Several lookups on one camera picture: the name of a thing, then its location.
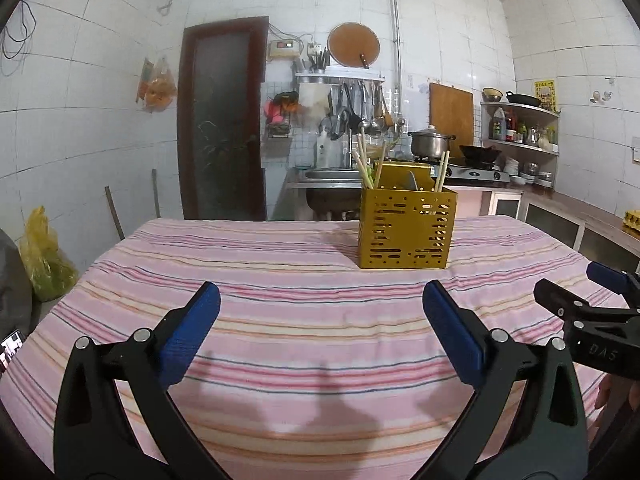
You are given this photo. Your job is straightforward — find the orange plastic bag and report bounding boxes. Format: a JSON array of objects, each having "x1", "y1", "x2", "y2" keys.
[{"x1": 142, "y1": 56, "x2": 178, "y2": 113}]

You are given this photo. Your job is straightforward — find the steel wall rack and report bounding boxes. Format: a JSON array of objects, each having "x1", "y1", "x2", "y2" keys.
[{"x1": 294, "y1": 71, "x2": 387, "y2": 86}]

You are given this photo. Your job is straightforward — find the brown door with frosted glass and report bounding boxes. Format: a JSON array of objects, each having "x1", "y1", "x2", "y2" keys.
[{"x1": 176, "y1": 16, "x2": 271, "y2": 222}]

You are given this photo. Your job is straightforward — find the black wok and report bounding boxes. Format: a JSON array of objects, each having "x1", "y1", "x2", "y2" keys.
[{"x1": 458, "y1": 144, "x2": 502, "y2": 168}]

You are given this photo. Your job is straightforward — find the person's right hand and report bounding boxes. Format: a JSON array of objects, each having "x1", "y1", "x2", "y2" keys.
[{"x1": 594, "y1": 375, "x2": 619, "y2": 411}]

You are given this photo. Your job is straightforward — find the yellow perforated utensil holder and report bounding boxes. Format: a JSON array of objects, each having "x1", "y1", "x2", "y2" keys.
[{"x1": 357, "y1": 161, "x2": 458, "y2": 270}]

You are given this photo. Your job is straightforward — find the dark grey cloth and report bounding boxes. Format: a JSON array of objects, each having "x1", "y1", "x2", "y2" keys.
[{"x1": 0, "y1": 230, "x2": 36, "y2": 341}]

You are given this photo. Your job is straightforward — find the black pan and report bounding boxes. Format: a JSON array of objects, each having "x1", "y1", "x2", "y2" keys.
[{"x1": 505, "y1": 91, "x2": 543, "y2": 108}]

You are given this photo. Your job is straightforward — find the wooden cutting board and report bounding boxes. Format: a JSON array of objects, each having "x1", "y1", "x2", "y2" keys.
[{"x1": 429, "y1": 82, "x2": 475, "y2": 158}]

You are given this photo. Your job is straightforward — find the white corner shelf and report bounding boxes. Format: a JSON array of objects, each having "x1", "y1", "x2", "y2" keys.
[{"x1": 480, "y1": 101, "x2": 561, "y2": 191}]

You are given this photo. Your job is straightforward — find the beige electric control box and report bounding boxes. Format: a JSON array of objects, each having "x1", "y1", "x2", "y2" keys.
[{"x1": 267, "y1": 39, "x2": 302, "y2": 63}]

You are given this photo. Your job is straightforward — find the row of hanging kitchen utensils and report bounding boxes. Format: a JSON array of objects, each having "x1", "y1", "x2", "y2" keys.
[{"x1": 320, "y1": 82, "x2": 396, "y2": 141}]

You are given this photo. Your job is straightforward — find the steel gas stove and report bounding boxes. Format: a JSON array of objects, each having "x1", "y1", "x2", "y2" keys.
[{"x1": 417, "y1": 157, "x2": 512, "y2": 184}]

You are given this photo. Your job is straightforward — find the knife and cutlery holder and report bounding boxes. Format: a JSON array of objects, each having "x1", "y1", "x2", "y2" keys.
[{"x1": 306, "y1": 47, "x2": 331, "y2": 73}]

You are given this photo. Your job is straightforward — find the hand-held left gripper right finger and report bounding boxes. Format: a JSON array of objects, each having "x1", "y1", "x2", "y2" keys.
[{"x1": 421, "y1": 280, "x2": 590, "y2": 480}]

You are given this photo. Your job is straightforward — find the smartphone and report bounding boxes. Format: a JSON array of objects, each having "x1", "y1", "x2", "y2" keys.
[{"x1": 0, "y1": 329, "x2": 27, "y2": 373}]

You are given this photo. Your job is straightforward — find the round wooden lid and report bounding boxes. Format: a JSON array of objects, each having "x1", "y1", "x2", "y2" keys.
[{"x1": 327, "y1": 22, "x2": 381, "y2": 68}]

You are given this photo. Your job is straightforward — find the steel cooking pot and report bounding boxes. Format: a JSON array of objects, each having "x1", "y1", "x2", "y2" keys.
[{"x1": 407, "y1": 125, "x2": 457, "y2": 160}]

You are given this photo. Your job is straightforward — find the white hanging cloth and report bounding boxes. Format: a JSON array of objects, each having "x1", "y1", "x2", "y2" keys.
[{"x1": 299, "y1": 85, "x2": 328, "y2": 118}]

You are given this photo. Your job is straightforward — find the small wire wall shelf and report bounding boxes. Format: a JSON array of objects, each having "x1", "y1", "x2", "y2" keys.
[{"x1": 265, "y1": 91, "x2": 301, "y2": 140}]

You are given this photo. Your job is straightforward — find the grey wall pipe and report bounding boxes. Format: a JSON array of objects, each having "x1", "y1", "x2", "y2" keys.
[{"x1": 159, "y1": 0, "x2": 402, "y2": 111}]

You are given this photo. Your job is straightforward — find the pink striped tablecloth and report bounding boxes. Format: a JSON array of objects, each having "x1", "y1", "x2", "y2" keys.
[{"x1": 0, "y1": 216, "x2": 636, "y2": 480}]

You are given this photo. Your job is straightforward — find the short wooden stick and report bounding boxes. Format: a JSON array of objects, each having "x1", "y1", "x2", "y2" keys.
[{"x1": 105, "y1": 186, "x2": 126, "y2": 241}]

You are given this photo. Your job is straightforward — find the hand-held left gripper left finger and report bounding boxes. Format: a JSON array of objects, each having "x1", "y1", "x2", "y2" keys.
[{"x1": 52, "y1": 281, "x2": 228, "y2": 480}]

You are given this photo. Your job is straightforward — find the yellow wall poster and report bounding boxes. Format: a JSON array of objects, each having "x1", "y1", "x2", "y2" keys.
[{"x1": 534, "y1": 79, "x2": 557, "y2": 113}]

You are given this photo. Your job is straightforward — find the kitchen counter cabinet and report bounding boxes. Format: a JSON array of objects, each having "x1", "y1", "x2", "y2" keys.
[{"x1": 450, "y1": 185, "x2": 640, "y2": 276}]

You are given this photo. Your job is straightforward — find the yellow plastic bag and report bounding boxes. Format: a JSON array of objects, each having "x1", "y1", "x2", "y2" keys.
[{"x1": 19, "y1": 206, "x2": 79, "y2": 302}]

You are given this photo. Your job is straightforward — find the steel sink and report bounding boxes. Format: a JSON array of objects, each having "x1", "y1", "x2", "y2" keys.
[{"x1": 287, "y1": 167, "x2": 368, "y2": 221}]

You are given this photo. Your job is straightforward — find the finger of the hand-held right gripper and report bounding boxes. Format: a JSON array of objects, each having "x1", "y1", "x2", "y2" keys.
[
  {"x1": 586, "y1": 261, "x2": 640, "y2": 307},
  {"x1": 533, "y1": 278, "x2": 640, "y2": 332}
]

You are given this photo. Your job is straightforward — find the wooden chopsticks pair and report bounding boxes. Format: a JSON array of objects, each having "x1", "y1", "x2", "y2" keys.
[{"x1": 351, "y1": 148, "x2": 371, "y2": 185}]

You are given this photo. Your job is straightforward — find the white dish soap bottle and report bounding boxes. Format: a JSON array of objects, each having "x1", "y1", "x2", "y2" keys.
[{"x1": 316, "y1": 127, "x2": 331, "y2": 168}]

